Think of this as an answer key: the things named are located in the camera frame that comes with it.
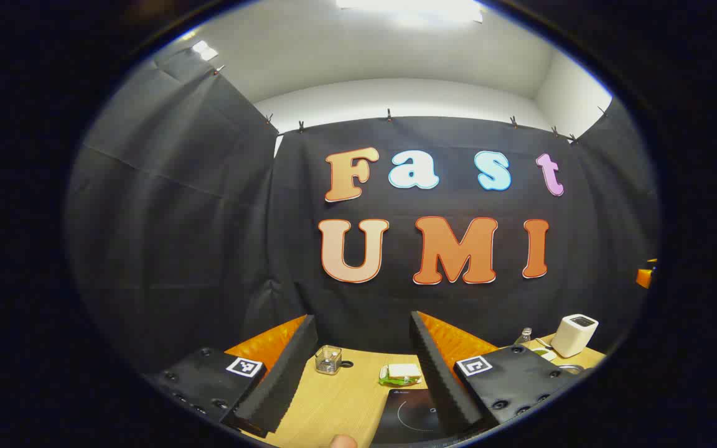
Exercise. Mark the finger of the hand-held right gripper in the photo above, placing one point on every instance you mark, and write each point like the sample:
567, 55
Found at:
645, 275

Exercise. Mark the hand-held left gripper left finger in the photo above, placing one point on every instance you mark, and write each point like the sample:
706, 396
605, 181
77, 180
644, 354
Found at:
284, 373

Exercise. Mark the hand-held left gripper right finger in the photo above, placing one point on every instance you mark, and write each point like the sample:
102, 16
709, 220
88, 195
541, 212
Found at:
439, 379

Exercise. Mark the black induction cooktop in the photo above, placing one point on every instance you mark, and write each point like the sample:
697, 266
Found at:
408, 417

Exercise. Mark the stainless steel pot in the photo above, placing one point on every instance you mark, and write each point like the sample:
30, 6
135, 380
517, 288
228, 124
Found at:
571, 369

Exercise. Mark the sandwich with lettuce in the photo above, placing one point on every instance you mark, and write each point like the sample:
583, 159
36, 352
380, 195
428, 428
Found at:
401, 373

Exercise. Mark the metal mesh holder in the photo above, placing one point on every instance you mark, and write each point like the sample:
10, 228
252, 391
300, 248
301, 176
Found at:
328, 361

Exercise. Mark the white toaster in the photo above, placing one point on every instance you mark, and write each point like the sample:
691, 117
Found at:
573, 336

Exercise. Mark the clear plastic bottle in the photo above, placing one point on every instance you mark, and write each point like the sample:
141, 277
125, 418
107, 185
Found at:
524, 337

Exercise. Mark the white seasoning tray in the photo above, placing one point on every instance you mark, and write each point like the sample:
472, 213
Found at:
545, 354

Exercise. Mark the black backdrop cloth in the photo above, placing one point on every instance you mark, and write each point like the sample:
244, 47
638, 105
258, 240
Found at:
209, 218

